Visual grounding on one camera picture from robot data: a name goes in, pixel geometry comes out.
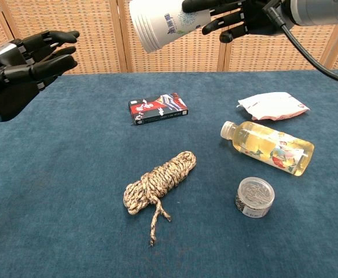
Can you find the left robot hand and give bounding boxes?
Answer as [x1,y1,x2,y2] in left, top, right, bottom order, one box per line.
[0,30,80,123]

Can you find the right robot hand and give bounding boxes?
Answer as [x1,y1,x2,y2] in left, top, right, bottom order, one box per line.
[182,0,286,45]

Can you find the pink white plastic packet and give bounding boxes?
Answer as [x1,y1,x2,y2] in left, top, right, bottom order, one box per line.
[237,92,311,121]

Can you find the blue velvet tablecloth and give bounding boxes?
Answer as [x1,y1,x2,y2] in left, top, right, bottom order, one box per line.
[0,68,338,278]

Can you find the clear bottle yellow liquid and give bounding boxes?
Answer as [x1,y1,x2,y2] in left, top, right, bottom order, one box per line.
[220,120,315,177]

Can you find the black red playing card box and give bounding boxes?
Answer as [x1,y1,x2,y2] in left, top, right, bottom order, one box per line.
[127,92,189,126]

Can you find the round clear pin container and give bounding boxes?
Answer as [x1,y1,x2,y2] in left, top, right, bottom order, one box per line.
[234,177,275,218]

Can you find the beige braided rope bundle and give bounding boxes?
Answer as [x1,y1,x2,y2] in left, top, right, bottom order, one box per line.
[123,151,197,247]

